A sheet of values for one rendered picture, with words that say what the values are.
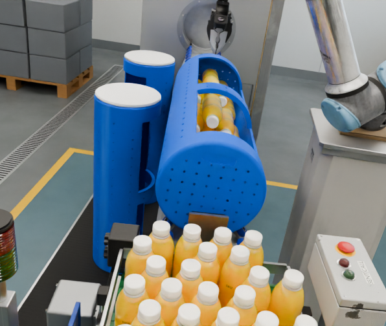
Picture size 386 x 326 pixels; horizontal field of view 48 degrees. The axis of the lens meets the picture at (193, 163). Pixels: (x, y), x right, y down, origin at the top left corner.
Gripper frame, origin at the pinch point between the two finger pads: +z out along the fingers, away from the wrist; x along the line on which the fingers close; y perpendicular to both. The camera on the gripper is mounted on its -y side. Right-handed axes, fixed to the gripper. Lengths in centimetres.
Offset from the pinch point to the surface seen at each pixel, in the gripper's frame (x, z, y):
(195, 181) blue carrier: 4, 17, -68
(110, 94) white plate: 40.1, 25.8, 10.1
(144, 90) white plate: 27.4, 25.7, 20.6
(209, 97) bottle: 1.0, 11.6, -19.1
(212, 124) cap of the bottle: -0.4, 15.2, -33.4
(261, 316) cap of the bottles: -8, 20, -107
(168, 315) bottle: 8, 25, -104
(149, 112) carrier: 23.0, 29.1, 4.5
